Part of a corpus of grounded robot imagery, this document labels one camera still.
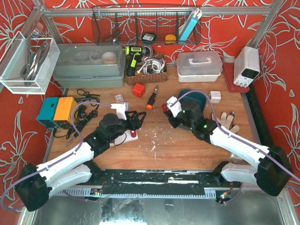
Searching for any yellow teal device box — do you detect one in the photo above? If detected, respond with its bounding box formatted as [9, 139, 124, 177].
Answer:
[36, 97, 77, 129]

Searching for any white work glove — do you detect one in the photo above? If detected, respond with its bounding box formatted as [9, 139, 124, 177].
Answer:
[211, 112, 240, 134]

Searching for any black cable bundle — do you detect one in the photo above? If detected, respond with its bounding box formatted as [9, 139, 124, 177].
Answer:
[52, 88, 101, 147]

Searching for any white bench power supply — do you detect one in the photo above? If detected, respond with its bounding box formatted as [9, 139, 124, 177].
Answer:
[233, 46, 260, 88]

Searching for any black tape measure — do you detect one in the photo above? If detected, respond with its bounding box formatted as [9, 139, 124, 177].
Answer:
[141, 32, 157, 45]

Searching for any white translucent storage box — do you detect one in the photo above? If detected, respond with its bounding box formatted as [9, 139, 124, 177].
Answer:
[176, 51, 223, 83]

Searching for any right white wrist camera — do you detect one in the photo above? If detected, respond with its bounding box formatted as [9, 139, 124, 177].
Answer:
[166, 96, 182, 118]

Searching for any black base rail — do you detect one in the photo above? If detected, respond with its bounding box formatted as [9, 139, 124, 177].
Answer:
[74, 168, 242, 195]

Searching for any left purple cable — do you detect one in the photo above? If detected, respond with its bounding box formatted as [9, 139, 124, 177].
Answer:
[0, 101, 113, 210]

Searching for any green black cordless drill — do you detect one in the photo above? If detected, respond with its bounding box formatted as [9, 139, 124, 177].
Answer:
[125, 45, 150, 76]

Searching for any white peg base plate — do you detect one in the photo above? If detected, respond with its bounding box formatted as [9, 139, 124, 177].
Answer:
[110, 130, 138, 147]

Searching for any clear acrylic bin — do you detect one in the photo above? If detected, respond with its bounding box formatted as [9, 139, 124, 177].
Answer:
[0, 32, 60, 95]

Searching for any black wire hanging basket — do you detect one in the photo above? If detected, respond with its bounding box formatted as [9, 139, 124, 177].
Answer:
[91, 5, 203, 46]

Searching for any large red spring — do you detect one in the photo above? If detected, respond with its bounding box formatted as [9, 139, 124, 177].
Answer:
[130, 131, 137, 138]

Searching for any yellow tape measure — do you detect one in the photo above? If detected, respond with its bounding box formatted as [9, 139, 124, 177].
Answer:
[165, 34, 177, 45]

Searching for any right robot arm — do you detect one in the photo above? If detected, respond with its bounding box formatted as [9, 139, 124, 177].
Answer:
[162, 97, 292, 196]

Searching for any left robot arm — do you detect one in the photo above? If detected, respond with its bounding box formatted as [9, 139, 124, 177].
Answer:
[15, 111, 146, 211]

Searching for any white cube power adapter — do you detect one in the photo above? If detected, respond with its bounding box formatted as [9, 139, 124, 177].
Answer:
[209, 90, 222, 104]

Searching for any orange black screwdriver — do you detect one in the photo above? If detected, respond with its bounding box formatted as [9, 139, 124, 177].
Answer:
[146, 85, 158, 110]

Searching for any grey plastic storage box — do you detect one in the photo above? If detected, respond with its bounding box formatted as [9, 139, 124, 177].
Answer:
[53, 43, 126, 89]

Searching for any teal plastic tray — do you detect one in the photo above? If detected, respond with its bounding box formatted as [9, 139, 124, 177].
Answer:
[180, 92, 207, 112]

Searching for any wicker basket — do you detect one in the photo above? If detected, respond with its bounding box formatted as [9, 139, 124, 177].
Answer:
[124, 65, 168, 85]

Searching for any red cube block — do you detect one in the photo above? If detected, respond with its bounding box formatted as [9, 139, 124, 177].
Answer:
[132, 83, 146, 98]

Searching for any purple cable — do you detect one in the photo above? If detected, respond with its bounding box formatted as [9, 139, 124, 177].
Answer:
[0, 101, 113, 210]
[170, 90, 300, 207]

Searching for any teal white book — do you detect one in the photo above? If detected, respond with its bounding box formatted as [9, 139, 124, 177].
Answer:
[178, 8, 203, 44]

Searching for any white coiled cable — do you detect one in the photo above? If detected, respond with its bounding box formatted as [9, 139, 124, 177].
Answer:
[138, 58, 166, 75]

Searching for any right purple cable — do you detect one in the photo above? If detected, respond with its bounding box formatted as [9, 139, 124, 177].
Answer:
[170, 90, 300, 207]

